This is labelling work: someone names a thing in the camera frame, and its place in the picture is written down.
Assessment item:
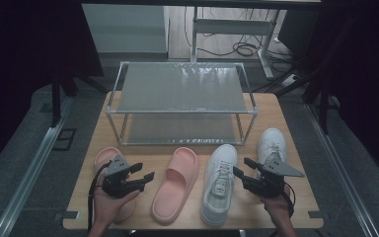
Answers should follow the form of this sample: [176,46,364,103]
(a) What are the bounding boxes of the person's right hand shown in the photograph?
[261,187,292,218]

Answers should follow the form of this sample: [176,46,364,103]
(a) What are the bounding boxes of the white sneaker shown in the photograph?
[255,127,288,181]
[200,143,239,227]

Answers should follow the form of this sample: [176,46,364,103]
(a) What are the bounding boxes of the pink slipper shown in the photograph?
[93,146,137,225]
[150,146,200,226]

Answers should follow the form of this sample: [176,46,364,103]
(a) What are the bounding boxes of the aluminium floor rail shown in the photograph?
[0,97,75,237]
[304,98,379,237]

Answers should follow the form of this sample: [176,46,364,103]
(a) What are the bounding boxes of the metal two-tier shoe rack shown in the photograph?
[105,60,260,146]

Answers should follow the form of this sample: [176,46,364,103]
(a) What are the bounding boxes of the white cabinet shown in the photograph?
[81,3,171,54]

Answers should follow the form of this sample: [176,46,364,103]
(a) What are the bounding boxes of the black floor cable bundle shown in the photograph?
[184,6,294,65]

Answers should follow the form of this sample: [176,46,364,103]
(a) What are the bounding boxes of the white metal desk frame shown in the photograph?
[189,6,282,80]

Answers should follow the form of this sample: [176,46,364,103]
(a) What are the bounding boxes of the dark curtain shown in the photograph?
[309,0,379,189]
[0,0,105,181]

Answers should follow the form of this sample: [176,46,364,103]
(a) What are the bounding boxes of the dark computer case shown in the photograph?
[277,9,320,58]

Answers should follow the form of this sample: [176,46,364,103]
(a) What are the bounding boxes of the black metal stand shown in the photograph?
[50,65,108,127]
[253,16,356,134]

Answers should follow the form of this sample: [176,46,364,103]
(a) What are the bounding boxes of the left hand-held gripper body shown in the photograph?
[102,154,146,199]

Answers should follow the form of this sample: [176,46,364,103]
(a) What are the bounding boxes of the right hand-held gripper black cable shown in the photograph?
[281,184,296,218]

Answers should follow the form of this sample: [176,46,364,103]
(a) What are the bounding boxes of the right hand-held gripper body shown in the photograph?
[243,157,305,198]

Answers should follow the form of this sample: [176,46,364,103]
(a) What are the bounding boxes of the white power strip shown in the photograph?
[280,73,301,87]

